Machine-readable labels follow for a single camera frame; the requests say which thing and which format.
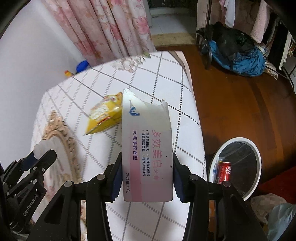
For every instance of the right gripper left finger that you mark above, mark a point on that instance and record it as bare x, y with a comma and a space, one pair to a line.
61, 219

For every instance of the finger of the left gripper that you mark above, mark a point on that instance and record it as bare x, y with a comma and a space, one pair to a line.
26, 160
39, 162

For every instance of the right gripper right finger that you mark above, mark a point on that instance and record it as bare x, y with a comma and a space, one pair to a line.
217, 211

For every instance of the red soda can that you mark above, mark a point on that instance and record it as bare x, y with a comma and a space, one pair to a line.
224, 172

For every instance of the yellow snack packet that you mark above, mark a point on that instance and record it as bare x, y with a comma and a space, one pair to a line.
105, 114

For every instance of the white pink toothpaste box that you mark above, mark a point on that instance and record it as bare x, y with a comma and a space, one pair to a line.
147, 150

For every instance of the white round trash bin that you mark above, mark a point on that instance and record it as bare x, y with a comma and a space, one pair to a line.
246, 163

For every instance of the white patterned tablecloth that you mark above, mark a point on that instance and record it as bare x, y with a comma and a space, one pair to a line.
152, 79

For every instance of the light blue bed blanket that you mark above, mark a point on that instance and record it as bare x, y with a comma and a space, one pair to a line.
274, 212

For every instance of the orange yellow small bottle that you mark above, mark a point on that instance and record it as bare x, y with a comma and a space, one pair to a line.
68, 73

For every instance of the blue cap bottle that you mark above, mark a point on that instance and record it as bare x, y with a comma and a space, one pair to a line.
82, 66

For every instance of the pink floral curtain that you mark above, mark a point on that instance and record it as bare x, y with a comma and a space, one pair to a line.
104, 30

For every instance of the blue black clothes pile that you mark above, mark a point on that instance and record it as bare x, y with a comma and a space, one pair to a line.
231, 48

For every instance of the beige door mat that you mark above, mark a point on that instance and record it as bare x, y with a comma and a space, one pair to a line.
174, 39

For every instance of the clothes rack with coats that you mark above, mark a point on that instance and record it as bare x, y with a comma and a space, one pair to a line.
271, 24

